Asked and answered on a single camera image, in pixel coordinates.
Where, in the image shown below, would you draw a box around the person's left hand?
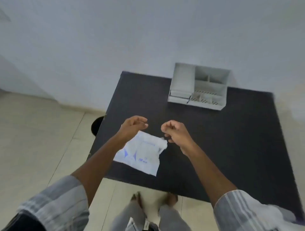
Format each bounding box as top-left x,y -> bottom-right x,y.
118,116 -> 149,145

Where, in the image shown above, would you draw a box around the person's left forearm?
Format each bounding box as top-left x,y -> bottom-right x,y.
71,136 -> 130,208

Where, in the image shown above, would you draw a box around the person's right foot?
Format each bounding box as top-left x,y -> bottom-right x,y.
164,193 -> 179,207

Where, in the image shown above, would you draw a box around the grey plaid shirt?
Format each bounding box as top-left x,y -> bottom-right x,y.
0,175 -> 298,231

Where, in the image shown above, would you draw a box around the person's left foot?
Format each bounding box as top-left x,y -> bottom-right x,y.
131,192 -> 144,208

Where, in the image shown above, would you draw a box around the person's right hand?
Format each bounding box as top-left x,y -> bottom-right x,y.
161,120 -> 196,156

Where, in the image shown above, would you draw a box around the person's right forearm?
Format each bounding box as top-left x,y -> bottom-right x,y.
185,142 -> 239,210

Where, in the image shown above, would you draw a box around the grey trousers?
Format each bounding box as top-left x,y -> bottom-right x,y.
111,202 -> 191,231

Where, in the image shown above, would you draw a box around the white paper glove packet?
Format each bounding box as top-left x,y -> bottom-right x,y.
113,130 -> 168,177

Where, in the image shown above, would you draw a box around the black round stool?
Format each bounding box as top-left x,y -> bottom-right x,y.
91,116 -> 105,136

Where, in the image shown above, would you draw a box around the white organizer drawer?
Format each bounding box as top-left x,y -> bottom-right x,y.
168,95 -> 190,103
170,90 -> 192,97

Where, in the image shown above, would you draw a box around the person's foot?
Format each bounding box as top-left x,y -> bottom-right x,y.
164,193 -> 179,207
131,192 -> 144,208

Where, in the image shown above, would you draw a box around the white desk organizer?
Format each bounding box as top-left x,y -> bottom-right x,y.
167,63 -> 231,111

